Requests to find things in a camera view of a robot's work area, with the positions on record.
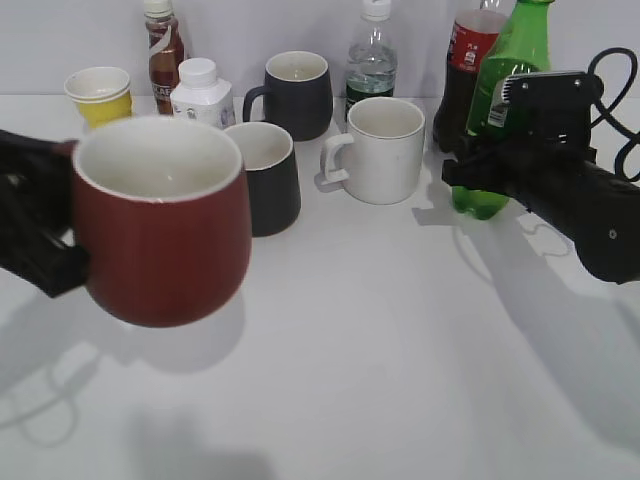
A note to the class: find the white milk bottle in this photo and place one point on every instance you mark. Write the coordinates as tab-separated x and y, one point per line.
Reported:
202	95

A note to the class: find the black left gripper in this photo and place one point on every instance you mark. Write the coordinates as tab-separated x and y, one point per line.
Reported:
27	250

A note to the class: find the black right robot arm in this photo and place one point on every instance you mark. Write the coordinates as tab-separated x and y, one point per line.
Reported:
613	257

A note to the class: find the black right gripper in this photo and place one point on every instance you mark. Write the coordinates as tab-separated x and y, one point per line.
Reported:
556	183

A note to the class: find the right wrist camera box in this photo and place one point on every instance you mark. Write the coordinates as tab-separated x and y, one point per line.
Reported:
553	107

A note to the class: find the black front ceramic mug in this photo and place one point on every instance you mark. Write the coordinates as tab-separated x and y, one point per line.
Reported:
269	159

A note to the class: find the black ceramic mug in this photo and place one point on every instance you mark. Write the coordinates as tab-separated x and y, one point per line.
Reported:
269	159
297	94

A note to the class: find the white ceramic mug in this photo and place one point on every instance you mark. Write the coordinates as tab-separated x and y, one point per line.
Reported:
378	159

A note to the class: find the black rear ceramic mug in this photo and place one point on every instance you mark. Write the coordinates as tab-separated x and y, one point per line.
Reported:
297	94

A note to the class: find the cola bottle red label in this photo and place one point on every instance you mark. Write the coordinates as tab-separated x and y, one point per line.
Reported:
473	34

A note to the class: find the red ceramic mug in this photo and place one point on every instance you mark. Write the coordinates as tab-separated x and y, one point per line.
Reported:
161	205

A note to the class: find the green soda bottle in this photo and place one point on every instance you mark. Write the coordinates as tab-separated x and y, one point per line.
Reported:
521	47

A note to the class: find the clear water bottle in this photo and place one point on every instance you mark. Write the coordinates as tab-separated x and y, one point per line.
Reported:
372	62

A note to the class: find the yellow paper cup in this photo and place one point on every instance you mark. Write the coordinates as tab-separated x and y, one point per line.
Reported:
100	94

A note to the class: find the brown tea bottle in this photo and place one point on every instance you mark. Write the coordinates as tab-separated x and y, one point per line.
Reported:
166	51

